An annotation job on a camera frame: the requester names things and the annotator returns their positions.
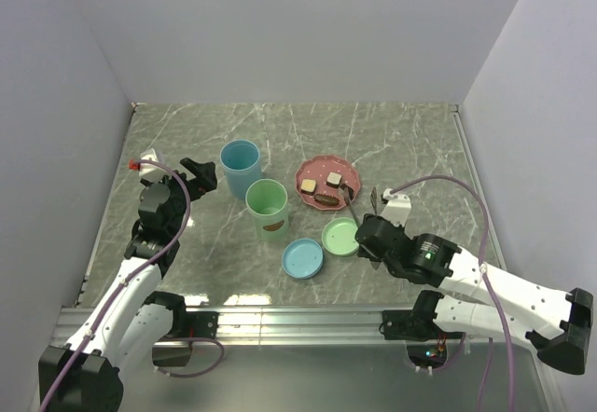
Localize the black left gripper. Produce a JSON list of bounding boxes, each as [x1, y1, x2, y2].
[[141, 158, 216, 235]]

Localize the metal serving tongs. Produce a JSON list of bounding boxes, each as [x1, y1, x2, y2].
[[341, 186, 378, 227]]

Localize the dark sushi piece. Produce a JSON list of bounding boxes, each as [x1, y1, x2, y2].
[[339, 184, 354, 199]]

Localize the brown eel sushi piece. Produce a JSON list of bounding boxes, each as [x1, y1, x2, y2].
[[313, 193, 340, 207]]

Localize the white topped sushi piece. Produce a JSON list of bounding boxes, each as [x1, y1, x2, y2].
[[326, 172, 342, 187]]

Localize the yellow topped sushi piece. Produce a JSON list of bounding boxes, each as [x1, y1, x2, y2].
[[299, 178, 317, 195]]

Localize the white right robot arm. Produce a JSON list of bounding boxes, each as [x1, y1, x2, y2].
[[349, 188, 593, 376]]

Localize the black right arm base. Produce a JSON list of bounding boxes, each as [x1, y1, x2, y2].
[[378, 290, 466, 375]]

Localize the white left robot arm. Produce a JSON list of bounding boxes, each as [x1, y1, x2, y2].
[[38, 158, 218, 411]]

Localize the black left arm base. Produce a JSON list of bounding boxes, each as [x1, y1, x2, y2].
[[146, 291, 225, 378]]

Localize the green round lid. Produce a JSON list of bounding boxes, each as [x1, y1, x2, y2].
[[322, 217, 359, 256]]

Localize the blue cylindrical container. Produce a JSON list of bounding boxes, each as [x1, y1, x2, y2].
[[220, 140, 262, 200]]

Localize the green cylindrical container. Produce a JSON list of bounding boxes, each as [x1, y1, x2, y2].
[[245, 179, 289, 241]]

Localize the blue round lid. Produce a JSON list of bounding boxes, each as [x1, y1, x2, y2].
[[282, 238, 324, 280]]

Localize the pink dotted plate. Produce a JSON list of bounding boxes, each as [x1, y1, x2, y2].
[[295, 155, 361, 212]]

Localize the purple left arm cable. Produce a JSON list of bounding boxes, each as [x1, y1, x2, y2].
[[39, 159, 227, 412]]

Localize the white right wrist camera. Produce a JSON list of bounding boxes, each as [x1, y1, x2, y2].
[[380, 188, 411, 227]]

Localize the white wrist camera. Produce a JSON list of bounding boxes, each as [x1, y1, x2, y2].
[[380, 188, 411, 227], [129, 148, 166, 184]]

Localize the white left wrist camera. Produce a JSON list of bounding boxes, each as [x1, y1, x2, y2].
[[129, 148, 166, 184]]

